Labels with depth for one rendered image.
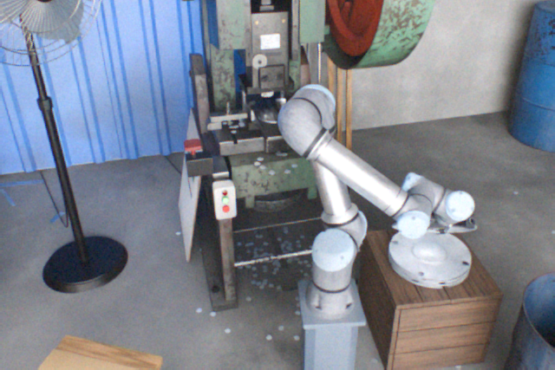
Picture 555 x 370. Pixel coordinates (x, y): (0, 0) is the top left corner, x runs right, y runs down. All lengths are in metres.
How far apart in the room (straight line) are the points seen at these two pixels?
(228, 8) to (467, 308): 1.32
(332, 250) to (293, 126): 0.38
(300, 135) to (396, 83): 2.41
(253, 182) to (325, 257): 0.61
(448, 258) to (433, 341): 0.30
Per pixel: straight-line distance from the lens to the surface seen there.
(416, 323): 1.86
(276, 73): 1.90
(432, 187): 1.42
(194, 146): 1.80
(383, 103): 3.65
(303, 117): 1.28
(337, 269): 1.44
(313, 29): 1.87
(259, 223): 2.14
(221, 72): 2.16
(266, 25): 1.87
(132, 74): 3.14
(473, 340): 2.03
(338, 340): 1.62
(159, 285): 2.37
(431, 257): 1.91
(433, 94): 3.81
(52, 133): 2.20
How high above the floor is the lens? 1.59
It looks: 29 degrees down
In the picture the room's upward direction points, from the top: 1 degrees counter-clockwise
